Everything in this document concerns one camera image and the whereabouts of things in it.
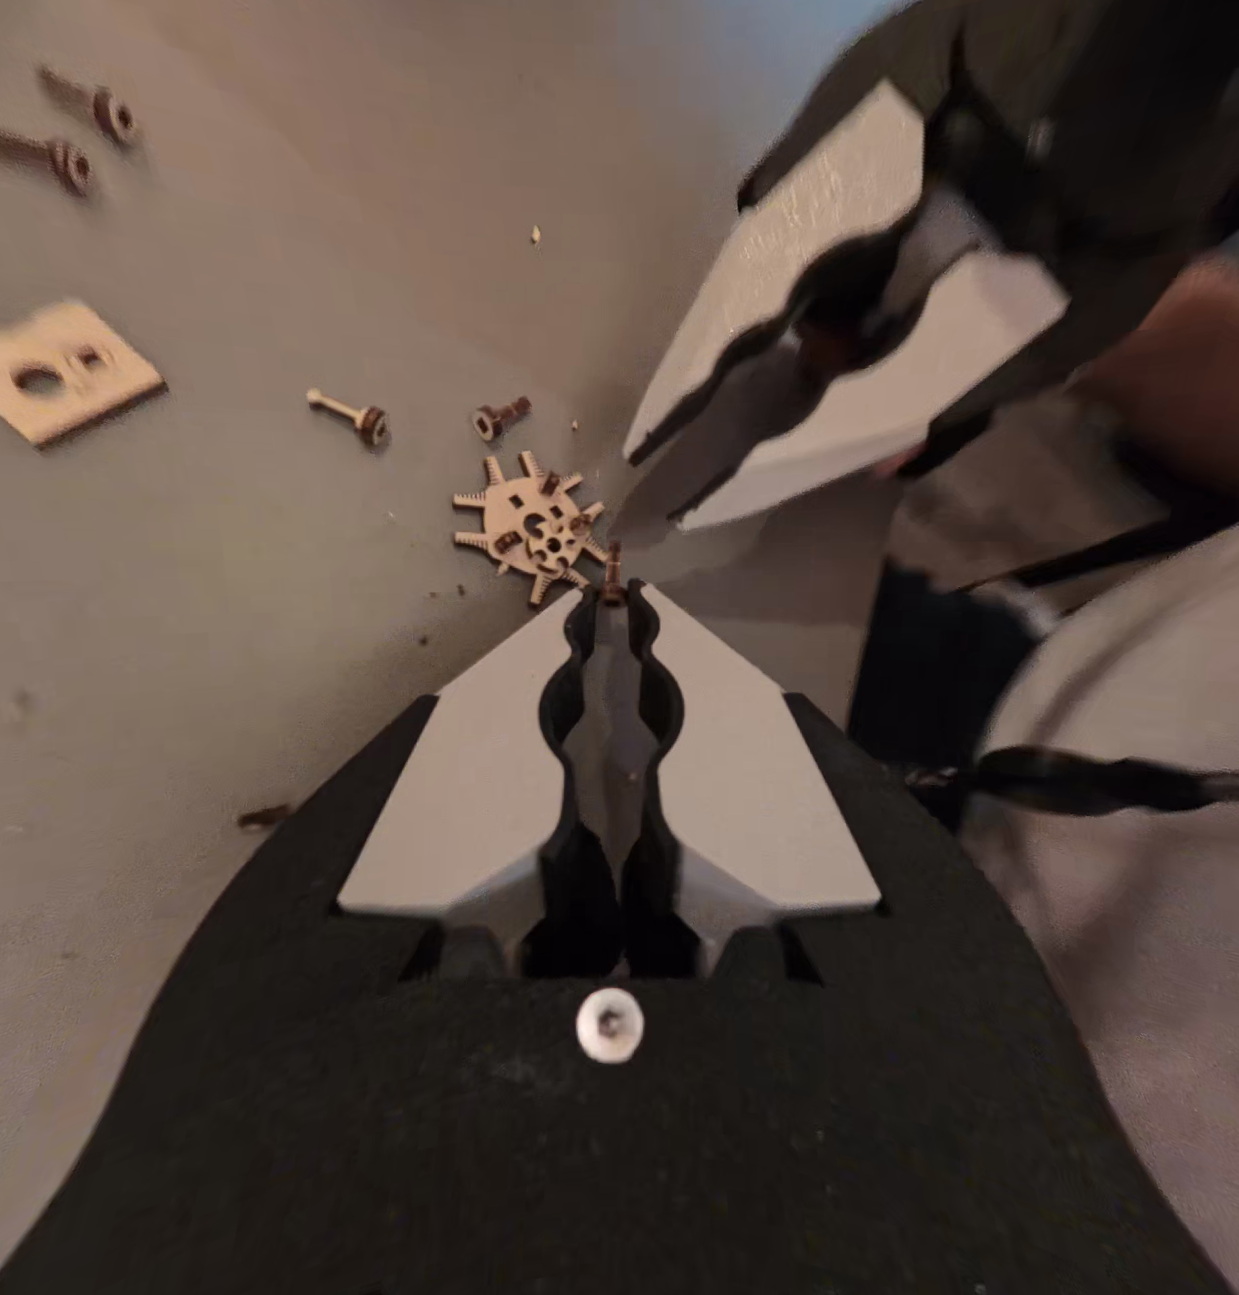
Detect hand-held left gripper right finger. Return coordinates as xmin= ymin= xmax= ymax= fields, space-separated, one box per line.
xmin=619 ymin=578 xmax=882 ymax=977

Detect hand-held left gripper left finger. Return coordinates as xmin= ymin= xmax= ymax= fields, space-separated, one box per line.
xmin=335 ymin=581 xmax=620 ymax=977

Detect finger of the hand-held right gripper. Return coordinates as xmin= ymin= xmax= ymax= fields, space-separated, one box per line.
xmin=675 ymin=253 xmax=1070 ymax=532
xmin=624 ymin=81 xmax=928 ymax=467

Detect wooden spiked gear disc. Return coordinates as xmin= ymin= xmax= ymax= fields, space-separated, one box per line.
xmin=449 ymin=452 xmax=609 ymax=610

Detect grey desk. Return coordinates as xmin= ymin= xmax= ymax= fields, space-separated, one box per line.
xmin=0 ymin=0 xmax=918 ymax=1266

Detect person's right hand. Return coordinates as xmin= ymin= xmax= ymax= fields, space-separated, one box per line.
xmin=1068 ymin=253 xmax=1239 ymax=517

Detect dark blue jeans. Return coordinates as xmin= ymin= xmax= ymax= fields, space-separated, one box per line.
xmin=846 ymin=561 xmax=1049 ymax=811

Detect round-headed wooden pin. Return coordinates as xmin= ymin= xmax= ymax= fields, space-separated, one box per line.
xmin=305 ymin=387 xmax=390 ymax=446

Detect white shirt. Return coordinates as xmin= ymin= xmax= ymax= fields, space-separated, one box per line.
xmin=886 ymin=404 xmax=1239 ymax=1295

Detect square wooden plate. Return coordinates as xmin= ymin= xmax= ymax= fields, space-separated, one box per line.
xmin=0 ymin=297 xmax=168 ymax=448

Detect wooden square-hole peg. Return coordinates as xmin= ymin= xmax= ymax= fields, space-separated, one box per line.
xmin=0 ymin=120 xmax=97 ymax=195
xmin=37 ymin=65 xmax=137 ymax=144

